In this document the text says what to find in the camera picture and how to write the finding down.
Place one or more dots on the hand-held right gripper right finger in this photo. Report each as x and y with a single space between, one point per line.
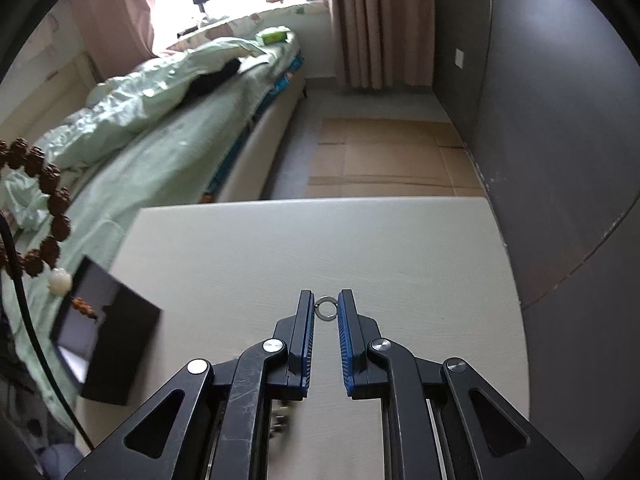
346 355

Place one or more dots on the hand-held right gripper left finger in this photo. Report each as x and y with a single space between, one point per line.
304 355

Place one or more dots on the black jewelry box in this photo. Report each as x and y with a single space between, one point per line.
125 350

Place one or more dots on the white table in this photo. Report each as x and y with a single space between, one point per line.
350 250

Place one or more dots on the flattened cardboard sheets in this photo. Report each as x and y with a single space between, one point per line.
390 155

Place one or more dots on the bed with green sheet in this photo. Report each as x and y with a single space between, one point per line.
165 160

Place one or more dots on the blue printed mattress cover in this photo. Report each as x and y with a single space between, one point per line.
280 85

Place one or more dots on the black cloth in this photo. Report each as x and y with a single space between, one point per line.
212 80

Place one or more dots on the light green quilt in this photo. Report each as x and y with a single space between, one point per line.
120 105

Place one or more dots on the green packet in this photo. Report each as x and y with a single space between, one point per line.
272 35

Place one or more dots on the printed windowsill cushion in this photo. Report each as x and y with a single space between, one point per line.
235 22

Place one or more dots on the beige headboard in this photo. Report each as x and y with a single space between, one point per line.
45 95

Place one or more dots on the white wall socket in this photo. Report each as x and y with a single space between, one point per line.
459 57

